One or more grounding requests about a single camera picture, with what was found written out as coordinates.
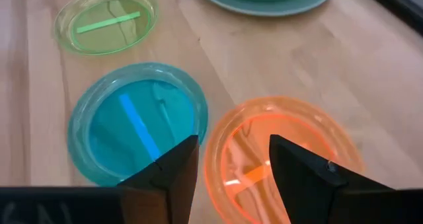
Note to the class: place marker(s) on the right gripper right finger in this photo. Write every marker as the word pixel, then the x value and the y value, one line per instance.
pixel 314 191

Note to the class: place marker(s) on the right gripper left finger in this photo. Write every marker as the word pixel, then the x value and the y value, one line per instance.
pixel 165 184

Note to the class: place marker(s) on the small cyan translucent plate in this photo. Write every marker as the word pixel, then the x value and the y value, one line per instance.
pixel 109 134

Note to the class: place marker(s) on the small orange translucent plate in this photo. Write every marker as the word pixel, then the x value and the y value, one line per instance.
pixel 248 144

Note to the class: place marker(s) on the small yellow-green translucent plate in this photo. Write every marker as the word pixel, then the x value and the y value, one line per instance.
pixel 105 35

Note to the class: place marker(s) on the large light blue plate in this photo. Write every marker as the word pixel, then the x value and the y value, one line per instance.
pixel 264 7

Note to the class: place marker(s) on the black metal table frame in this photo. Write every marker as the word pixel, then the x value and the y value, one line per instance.
pixel 396 6

